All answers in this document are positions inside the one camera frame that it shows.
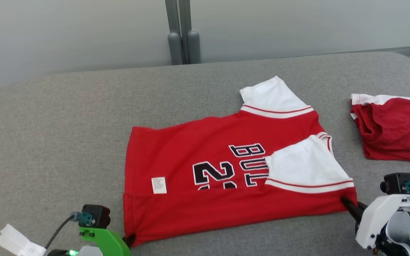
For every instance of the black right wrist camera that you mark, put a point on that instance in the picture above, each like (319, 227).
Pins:
(395, 183)

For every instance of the red shorts white stripe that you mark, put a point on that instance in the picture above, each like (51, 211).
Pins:
(393, 131)

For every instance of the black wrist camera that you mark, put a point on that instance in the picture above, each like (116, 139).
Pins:
(395, 183)
(96, 215)

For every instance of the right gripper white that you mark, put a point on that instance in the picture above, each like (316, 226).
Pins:
(376, 220)

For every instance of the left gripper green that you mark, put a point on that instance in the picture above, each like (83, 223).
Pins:
(107, 243)

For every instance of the red basketball jersey white sleeves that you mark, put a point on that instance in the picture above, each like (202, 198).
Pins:
(190, 149)

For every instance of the teal left camera connector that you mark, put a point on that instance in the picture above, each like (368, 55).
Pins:
(83, 219)

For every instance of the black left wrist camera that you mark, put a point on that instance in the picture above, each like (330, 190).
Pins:
(96, 215)

